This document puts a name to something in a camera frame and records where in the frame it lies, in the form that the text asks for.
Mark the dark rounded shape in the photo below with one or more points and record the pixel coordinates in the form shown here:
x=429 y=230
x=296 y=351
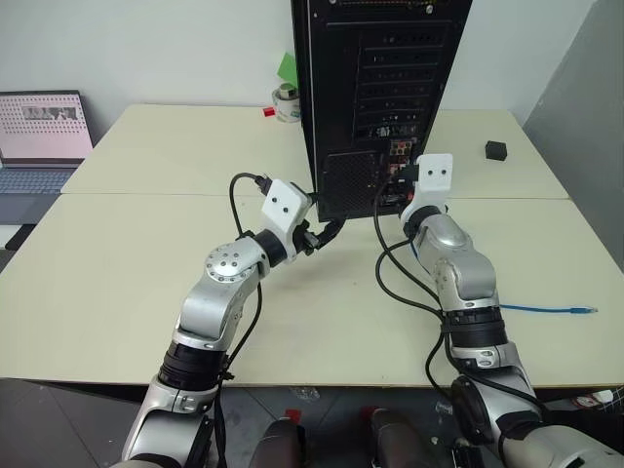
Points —
x=400 y=441
x=278 y=446

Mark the red floor marker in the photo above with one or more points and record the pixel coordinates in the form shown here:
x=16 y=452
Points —
x=293 y=415

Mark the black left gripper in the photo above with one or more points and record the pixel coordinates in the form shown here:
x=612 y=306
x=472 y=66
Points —
x=307 y=239

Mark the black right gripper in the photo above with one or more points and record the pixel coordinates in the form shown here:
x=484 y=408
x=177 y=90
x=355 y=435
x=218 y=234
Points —
x=409 y=174

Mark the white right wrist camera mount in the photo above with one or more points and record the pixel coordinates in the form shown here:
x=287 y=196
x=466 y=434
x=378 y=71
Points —
x=435 y=178

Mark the small black box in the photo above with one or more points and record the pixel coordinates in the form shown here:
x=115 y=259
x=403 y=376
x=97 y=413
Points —
x=496 y=150

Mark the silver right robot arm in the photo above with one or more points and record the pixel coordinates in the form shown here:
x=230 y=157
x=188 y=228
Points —
x=463 y=273

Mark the grey partition panel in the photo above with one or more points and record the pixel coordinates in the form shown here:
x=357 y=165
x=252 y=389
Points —
x=580 y=122

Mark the white and red floor object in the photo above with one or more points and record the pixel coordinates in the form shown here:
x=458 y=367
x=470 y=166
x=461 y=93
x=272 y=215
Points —
x=592 y=399

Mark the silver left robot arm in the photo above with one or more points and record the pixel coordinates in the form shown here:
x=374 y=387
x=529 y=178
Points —
x=219 y=302

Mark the black computer tower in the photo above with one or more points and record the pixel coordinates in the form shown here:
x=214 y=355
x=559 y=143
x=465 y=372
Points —
x=341 y=73

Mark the open grey laptop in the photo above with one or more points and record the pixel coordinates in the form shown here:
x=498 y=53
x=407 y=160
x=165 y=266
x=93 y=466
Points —
x=44 y=127

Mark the green paper piece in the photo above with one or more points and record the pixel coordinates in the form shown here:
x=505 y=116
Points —
x=288 y=68

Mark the small red block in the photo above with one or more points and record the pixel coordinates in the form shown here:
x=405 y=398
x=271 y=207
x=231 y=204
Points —
x=268 y=111

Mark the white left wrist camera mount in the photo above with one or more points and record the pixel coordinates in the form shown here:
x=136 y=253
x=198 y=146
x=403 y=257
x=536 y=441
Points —
x=283 y=205

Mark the white tape roll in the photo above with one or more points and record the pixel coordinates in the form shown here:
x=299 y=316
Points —
x=286 y=105

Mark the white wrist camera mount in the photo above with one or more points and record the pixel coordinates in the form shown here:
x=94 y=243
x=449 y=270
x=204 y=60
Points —
x=435 y=178
x=283 y=205

